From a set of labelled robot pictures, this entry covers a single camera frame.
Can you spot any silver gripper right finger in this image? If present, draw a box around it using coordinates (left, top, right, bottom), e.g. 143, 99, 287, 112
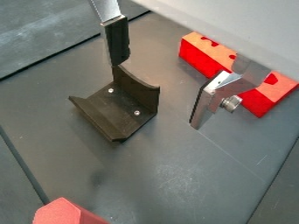
190, 54, 271, 130

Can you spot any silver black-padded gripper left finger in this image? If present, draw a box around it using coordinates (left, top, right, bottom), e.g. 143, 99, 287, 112
88, 0, 131, 67

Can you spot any red hexagon peg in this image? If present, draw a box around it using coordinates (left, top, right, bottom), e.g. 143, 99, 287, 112
32, 197, 110, 224

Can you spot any red board with shaped holes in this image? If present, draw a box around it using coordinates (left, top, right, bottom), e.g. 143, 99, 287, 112
178, 31, 299, 119

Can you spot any black curved object holder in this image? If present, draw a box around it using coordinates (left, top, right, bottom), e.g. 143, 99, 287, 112
70, 66, 160, 142

